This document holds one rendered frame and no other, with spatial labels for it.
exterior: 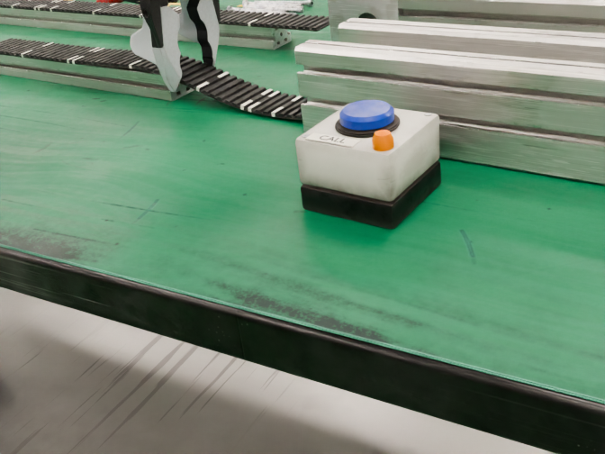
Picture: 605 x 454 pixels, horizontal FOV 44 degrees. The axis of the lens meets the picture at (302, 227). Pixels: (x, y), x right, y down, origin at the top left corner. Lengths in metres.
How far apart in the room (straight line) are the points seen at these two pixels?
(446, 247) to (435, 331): 0.09
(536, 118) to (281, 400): 0.77
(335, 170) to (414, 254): 0.09
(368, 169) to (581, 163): 0.17
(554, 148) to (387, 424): 0.68
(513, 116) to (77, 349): 1.05
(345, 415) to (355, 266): 0.71
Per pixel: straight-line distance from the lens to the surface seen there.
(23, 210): 0.67
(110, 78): 0.93
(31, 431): 1.32
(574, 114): 0.58
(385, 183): 0.52
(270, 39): 0.99
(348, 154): 0.52
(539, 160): 0.60
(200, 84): 0.82
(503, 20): 0.80
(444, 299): 0.46
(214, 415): 1.24
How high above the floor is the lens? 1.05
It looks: 30 degrees down
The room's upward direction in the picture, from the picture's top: 7 degrees counter-clockwise
